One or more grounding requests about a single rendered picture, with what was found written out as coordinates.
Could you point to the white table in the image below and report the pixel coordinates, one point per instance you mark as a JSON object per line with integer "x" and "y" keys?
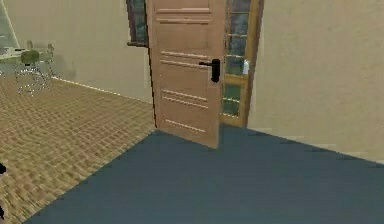
{"x": 10, "y": 53}

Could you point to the yellow glazed door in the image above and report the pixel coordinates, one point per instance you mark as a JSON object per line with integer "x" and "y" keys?
{"x": 237, "y": 66}

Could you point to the dark framed window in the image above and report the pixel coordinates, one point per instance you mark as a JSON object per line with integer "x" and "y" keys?
{"x": 137, "y": 23}

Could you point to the light brown panelled door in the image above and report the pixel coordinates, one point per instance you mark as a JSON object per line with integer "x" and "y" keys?
{"x": 186, "y": 83}

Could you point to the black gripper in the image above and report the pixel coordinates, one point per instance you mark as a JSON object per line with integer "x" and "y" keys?
{"x": 1, "y": 169}

